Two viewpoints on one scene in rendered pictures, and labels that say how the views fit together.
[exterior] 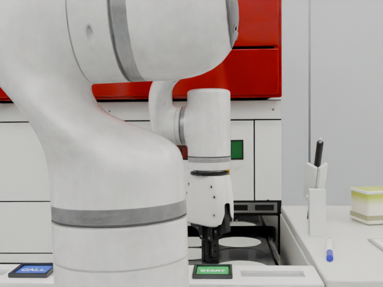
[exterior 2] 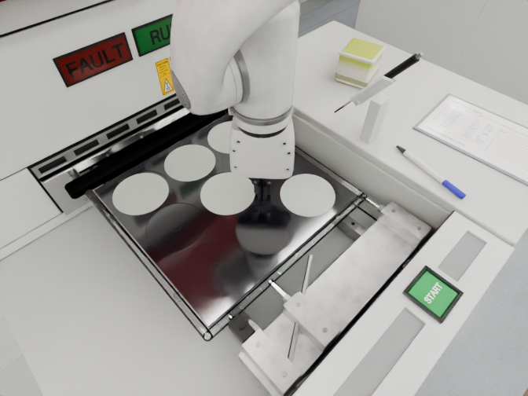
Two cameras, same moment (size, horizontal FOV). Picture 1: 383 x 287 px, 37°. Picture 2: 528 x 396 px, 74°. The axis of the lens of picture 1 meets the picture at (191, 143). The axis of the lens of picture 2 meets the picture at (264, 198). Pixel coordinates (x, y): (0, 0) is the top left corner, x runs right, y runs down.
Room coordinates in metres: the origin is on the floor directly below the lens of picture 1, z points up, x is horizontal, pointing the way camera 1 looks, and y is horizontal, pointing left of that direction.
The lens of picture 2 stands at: (0.85, 0.26, 1.40)
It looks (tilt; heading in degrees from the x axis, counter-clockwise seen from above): 52 degrees down; 313
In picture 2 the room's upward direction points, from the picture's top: straight up
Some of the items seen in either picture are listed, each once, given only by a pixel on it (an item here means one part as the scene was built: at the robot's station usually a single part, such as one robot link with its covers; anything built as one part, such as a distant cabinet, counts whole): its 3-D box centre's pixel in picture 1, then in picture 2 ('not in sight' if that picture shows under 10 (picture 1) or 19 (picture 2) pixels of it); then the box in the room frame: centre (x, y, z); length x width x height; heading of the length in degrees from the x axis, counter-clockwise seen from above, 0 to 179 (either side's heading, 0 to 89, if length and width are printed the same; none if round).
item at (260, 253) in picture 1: (187, 254); (225, 193); (1.18, 0.01, 0.90); 0.34 x 0.34 x 0.01; 87
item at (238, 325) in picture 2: not in sight; (241, 328); (0.98, 0.16, 0.90); 0.04 x 0.02 x 0.03; 177
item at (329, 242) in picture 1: (329, 247); (428, 170); (0.92, -0.22, 0.97); 0.14 x 0.01 x 0.01; 167
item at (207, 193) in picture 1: (209, 195); (262, 142); (1.12, -0.03, 1.03); 0.10 x 0.07 x 0.11; 40
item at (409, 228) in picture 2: not in sight; (403, 223); (0.90, -0.16, 0.89); 0.08 x 0.03 x 0.03; 177
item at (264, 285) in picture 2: not in sight; (296, 256); (1.00, 0.02, 0.90); 0.38 x 0.01 x 0.01; 87
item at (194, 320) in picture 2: not in sight; (140, 254); (1.18, 0.19, 0.90); 0.37 x 0.01 x 0.01; 177
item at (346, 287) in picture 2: not in sight; (340, 293); (0.91, 0.01, 0.87); 0.36 x 0.08 x 0.03; 87
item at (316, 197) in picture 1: (315, 197); (369, 103); (1.05, -0.23, 1.03); 0.06 x 0.04 x 0.13; 177
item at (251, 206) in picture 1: (186, 207); (146, 115); (1.39, 0.01, 0.96); 0.44 x 0.01 x 0.02; 87
